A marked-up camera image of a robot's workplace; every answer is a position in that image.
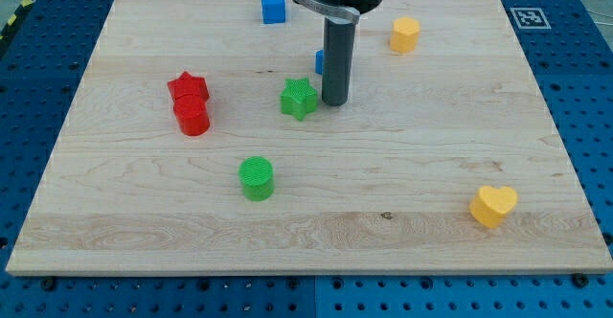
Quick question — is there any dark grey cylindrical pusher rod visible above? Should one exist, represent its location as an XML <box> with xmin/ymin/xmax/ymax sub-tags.
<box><xmin>322</xmin><ymin>18</ymin><xmax>355</xmax><ymax>106</ymax></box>

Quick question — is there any green star block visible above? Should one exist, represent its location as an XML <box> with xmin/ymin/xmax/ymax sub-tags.
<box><xmin>280</xmin><ymin>78</ymin><xmax>318</xmax><ymax>121</ymax></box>

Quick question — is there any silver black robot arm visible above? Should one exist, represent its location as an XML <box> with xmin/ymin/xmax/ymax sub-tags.
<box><xmin>292</xmin><ymin>0</ymin><xmax>383</xmax><ymax>106</ymax></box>

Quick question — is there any red star block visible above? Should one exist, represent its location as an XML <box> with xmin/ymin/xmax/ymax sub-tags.
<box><xmin>167</xmin><ymin>72</ymin><xmax>210</xmax><ymax>102</ymax></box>

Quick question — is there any small blue block behind rod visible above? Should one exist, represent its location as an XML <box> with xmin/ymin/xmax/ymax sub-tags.
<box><xmin>314</xmin><ymin>50</ymin><xmax>324</xmax><ymax>75</ymax></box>

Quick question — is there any yellow hexagon block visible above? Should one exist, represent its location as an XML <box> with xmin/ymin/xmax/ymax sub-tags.
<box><xmin>389</xmin><ymin>17</ymin><xmax>420</xmax><ymax>54</ymax></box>

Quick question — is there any blue cube block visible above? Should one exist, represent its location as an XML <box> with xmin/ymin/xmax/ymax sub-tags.
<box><xmin>261</xmin><ymin>0</ymin><xmax>286</xmax><ymax>24</ymax></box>

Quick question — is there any green cylinder block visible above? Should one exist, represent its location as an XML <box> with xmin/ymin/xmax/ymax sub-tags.
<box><xmin>238</xmin><ymin>156</ymin><xmax>275</xmax><ymax>201</ymax></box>

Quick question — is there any red cylinder block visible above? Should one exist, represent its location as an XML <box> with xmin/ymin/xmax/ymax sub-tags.
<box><xmin>173</xmin><ymin>95</ymin><xmax>210</xmax><ymax>136</ymax></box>

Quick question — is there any light wooden board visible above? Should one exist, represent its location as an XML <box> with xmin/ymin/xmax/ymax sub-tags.
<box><xmin>7</xmin><ymin>0</ymin><xmax>612</xmax><ymax>276</ymax></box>

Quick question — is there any white fiducial marker tag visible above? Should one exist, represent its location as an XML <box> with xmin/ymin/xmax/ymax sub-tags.
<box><xmin>510</xmin><ymin>7</ymin><xmax>551</xmax><ymax>30</ymax></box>

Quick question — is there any yellow heart block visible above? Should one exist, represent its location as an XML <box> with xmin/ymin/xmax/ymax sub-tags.
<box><xmin>468</xmin><ymin>186</ymin><xmax>518</xmax><ymax>229</ymax></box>

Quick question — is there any black yellow hazard tape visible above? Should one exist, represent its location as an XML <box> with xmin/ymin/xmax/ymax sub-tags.
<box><xmin>1</xmin><ymin>0</ymin><xmax>35</xmax><ymax>43</ymax></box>

